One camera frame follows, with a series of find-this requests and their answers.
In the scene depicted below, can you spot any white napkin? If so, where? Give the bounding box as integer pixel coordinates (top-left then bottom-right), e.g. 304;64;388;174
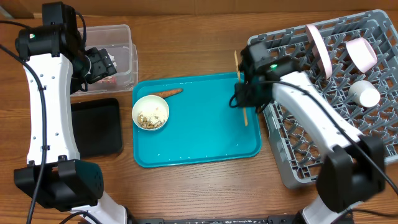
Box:
108;53;117;69

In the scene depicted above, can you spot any black rectangular tray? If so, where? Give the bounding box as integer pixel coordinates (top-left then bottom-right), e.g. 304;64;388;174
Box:
71;98;123;159

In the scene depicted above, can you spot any pink shallow bowl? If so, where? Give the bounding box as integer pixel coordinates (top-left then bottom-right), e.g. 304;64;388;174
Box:
346;37;377;73

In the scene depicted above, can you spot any cream bowl with food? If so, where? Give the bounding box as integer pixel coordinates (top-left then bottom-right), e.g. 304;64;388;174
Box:
131;95;170;131

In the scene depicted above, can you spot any small white cup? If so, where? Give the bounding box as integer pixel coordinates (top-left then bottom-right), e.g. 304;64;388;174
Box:
348;80;381;108

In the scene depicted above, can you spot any grey dishwasher rack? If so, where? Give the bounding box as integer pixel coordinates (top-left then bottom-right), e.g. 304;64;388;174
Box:
249;9;397;189

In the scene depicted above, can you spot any red foil wrapper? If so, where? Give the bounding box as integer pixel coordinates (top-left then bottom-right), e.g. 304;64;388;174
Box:
103;77;117;85

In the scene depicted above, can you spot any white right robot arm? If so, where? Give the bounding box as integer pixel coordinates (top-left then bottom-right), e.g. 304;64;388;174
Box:
229;56;397;223

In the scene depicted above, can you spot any orange carrot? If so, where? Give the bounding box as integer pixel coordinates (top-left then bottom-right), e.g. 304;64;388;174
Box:
150;88;183;99

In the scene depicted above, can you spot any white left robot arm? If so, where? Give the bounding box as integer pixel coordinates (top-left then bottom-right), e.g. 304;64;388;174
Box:
11;21;134;223

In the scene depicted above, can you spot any teal plastic tray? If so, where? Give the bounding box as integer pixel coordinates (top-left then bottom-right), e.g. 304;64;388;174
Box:
132;72;262;168

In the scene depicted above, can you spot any clear plastic bin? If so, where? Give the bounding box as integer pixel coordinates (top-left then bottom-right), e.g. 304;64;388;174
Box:
73;24;139;96

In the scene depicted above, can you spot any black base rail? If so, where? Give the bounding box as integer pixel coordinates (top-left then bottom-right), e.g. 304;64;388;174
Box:
127;215;304;224

